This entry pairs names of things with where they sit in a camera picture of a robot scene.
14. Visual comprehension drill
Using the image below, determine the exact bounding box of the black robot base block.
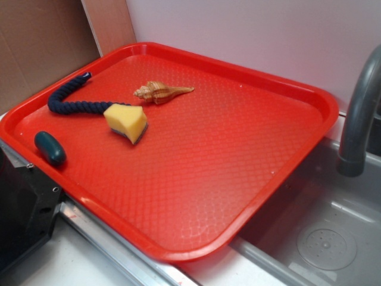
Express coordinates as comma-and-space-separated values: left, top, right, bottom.
1, 141, 63, 275

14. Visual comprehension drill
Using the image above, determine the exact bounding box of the red plastic tray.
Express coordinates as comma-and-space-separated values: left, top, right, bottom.
1, 43, 339, 262

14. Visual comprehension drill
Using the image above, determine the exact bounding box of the brown spiral seashell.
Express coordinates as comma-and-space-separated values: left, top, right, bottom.
133, 81, 195, 105

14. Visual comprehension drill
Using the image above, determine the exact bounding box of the yellow sponge piece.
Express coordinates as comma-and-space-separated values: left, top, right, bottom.
103, 104, 148, 145

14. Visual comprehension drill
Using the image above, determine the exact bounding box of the dark teal oval object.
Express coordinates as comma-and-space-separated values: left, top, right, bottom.
34, 131, 67, 166

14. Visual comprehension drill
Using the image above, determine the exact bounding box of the grey plastic sink basin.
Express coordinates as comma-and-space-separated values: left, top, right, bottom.
178, 135, 381, 286

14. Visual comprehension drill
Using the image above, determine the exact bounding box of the grey faucet spout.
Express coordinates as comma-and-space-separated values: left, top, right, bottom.
336, 46, 380, 177

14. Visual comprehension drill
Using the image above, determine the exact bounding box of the brown cardboard panel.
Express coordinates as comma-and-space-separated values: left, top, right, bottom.
1, 1, 99, 114

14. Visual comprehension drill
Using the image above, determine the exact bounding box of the silver metal counter rail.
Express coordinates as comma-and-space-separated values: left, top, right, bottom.
59, 198, 198, 285

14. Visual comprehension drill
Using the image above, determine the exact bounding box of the dark blue twisted rope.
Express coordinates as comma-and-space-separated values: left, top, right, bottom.
47, 71, 132, 115

